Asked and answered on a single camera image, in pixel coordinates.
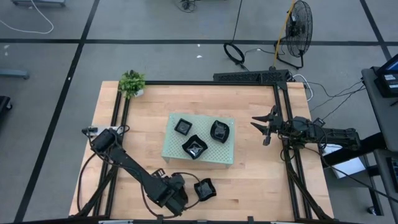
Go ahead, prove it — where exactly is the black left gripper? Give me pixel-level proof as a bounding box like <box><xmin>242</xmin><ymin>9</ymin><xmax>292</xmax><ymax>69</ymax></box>
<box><xmin>152</xmin><ymin>169</ymin><xmax>190</xmax><ymax>218</ymax></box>

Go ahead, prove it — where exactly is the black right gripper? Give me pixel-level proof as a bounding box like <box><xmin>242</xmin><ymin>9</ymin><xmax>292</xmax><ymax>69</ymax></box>
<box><xmin>250</xmin><ymin>105</ymin><xmax>285</xmax><ymax>146</ymax></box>

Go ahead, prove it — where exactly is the black wavy mini plate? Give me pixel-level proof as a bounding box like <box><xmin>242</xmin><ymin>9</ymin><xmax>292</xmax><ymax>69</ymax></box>
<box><xmin>181</xmin><ymin>134</ymin><xmax>209</xmax><ymax>161</ymax></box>
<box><xmin>193</xmin><ymin>177</ymin><xmax>217</xmax><ymax>202</ymax></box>

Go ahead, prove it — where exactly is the black oval mini plate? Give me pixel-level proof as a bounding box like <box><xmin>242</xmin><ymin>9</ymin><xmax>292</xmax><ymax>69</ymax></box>
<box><xmin>210</xmin><ymin>119</ymin><xmax>231</xmax><ymax>144</ymax></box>

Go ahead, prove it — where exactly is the black square mini plate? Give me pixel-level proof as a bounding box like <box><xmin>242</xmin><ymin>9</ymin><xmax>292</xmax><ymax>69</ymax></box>
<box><xmin>174</xmin><ymin>118</ymin><xmax>193</xmax><ymax>137</ymax></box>

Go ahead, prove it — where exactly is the black perforated metal box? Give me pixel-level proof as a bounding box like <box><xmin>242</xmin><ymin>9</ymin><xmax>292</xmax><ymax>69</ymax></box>
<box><xmin>213</xmin><ymin>68</ymin><xmax>292</xmax><ymax>85</ymax></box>

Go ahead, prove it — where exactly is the mint green perforated riser shelf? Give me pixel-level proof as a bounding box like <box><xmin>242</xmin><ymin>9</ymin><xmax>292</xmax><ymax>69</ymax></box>
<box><xmin>160</xmin><ymin>112</ymin><xmax>236</xmax><ymax>169</ymax></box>

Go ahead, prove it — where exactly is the white box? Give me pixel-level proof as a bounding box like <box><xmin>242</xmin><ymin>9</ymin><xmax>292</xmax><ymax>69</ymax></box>
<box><xmin>321</xmin><ymin>143</ymin><xmax>367</xmax><ymax>179</ymax></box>

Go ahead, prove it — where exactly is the black floor fan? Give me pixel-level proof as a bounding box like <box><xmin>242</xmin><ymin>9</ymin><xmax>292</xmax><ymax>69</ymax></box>
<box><xmin>273</xmin><ymin>0</ymin><xmax>314</xmax><ymax>70</ymax></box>

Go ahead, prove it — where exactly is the grey side desk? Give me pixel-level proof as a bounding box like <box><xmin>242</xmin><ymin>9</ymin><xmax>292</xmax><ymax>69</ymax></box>
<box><xmin>361</xmin><ymin>54</ymin><xmax>398</xmax><ymax>200</ymax></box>

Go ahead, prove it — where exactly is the green potted plant white pot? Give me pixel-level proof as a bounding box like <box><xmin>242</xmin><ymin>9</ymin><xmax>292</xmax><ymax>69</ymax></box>
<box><xmin>118</xmin><ymin>69</ymin><xmax>147</xmax><ymax>100</ymax></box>

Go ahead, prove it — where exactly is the black laptop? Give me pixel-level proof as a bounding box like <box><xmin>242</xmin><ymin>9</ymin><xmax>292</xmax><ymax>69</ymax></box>
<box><xmin>374</xmin><ymin>54</ymin><xmax>398</xmax><ymax>98</ymax></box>

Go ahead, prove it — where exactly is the grey furniture base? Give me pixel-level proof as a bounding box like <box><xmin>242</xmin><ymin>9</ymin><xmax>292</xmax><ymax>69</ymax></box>
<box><xmin>11</xmin><ymin>0</ymin><xmax>67</xmax><ymax>7</ymax></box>
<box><xmin>0</xmin><ymin>68</ymin><xmax>30</xmax><ymax>80</ymax></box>

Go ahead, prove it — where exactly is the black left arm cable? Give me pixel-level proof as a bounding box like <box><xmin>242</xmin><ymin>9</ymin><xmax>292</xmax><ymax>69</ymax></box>
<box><xmin>172</xmin><ymin>171</ymin><xmax>203</xmax><ymax>210</ymax></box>

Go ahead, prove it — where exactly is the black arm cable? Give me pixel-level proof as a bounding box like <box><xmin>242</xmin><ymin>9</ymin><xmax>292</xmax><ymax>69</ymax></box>
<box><xmin>172</xmin><ymin>171</ymin><xmax>203</xmax><ymax>210</ymax></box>
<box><xmin>320</xmin><ymin>146</ymin><xmax>398</xmax><ymax>205</ymax></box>

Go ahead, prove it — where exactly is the white cable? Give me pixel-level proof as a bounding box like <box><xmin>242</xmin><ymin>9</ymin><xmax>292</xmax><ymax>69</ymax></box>
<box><xmin>292</xmin><ymin>73</ymin><xmax>315</xmax><ymax>103</ymax></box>

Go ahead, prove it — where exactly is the black aluminium frame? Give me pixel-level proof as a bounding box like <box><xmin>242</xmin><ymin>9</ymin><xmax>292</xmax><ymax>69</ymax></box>
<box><xmin>73</xmin><ymin>80</ymin><xmax>335</xmax><ymax>224</ymax></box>

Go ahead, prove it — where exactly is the black coiled floor cable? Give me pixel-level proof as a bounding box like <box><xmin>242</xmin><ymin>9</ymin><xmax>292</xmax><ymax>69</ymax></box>
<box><xmin>223</xmin><ymin>0</ymin><xmax>247</xmax><ymax>67</ymax></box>

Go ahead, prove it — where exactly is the yellow hanging cable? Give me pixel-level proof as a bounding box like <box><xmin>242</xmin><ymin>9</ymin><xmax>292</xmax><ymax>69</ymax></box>
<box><xmin>272</xmin><ymin>1</ymin><xmax>296</xmax><ymax>68</ymax></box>

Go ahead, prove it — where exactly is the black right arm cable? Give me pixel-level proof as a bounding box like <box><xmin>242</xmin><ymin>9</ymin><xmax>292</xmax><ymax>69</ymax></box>
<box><xmin>320</xmin><ymin>146</ymin><xmax>398</xmax><ymax>205</ymax></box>

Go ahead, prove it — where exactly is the black cable bundle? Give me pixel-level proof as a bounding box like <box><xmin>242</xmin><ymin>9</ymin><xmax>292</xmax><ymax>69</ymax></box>
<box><xmin>178</xmin><ymin>0</ymin><xmax>196</xmax><ymax>12</ymax></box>

